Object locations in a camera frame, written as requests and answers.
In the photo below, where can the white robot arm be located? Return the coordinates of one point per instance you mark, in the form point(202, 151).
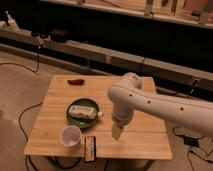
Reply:
point(126, 96)

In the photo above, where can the black device on ledge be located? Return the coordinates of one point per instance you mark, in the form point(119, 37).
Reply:
point(60, 36)

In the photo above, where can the green plate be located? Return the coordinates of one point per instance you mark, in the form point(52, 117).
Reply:
point(82, 122)

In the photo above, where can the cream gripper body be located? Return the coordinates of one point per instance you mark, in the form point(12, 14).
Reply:
point(116, 131)

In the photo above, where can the white paper cup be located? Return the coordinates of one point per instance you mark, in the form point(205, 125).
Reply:
point(70, 136)

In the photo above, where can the dark snack bar wrapper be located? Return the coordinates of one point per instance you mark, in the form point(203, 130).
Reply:
point(90, 149)

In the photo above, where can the white plastic bottle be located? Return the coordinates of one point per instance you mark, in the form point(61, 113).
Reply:
point(84, 112)

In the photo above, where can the wooden table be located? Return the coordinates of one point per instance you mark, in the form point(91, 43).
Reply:
point(144, 138)

